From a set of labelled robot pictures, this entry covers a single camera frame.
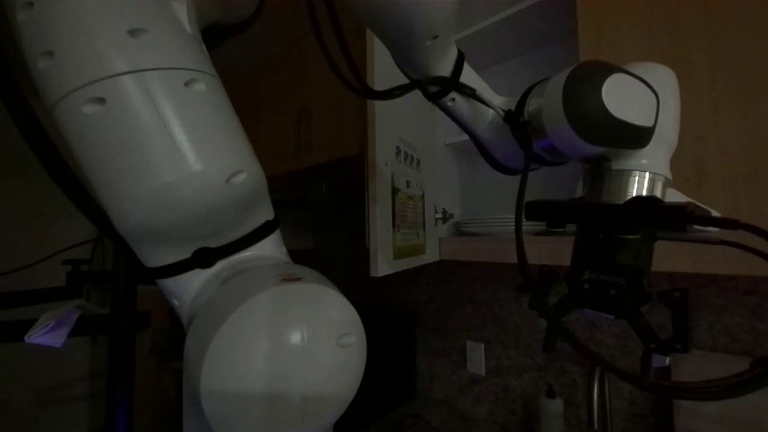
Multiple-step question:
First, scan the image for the white soap dispenser bottle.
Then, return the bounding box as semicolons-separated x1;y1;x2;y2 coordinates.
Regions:
537;384;566;432

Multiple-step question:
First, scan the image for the green sticker on door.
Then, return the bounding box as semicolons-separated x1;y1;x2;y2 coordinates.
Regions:
390;174;428;258

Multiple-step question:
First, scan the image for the stack of white plates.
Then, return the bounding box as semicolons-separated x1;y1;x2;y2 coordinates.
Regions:
454;213;562;237

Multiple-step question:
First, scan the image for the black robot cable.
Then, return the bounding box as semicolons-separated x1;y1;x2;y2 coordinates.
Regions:
304;0;768;404

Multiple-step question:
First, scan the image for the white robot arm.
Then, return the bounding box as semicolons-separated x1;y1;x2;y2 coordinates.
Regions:
2;0;682;432

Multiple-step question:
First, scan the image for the wooden cabinet door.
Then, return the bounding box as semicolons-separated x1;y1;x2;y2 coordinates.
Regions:
368;90;455;275
576;0;768;225

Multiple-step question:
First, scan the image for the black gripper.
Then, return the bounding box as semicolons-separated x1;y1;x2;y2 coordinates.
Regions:
542;228;671;374

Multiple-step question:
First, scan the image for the white wall outlet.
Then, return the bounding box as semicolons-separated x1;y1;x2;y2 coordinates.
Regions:
465;341;488;377

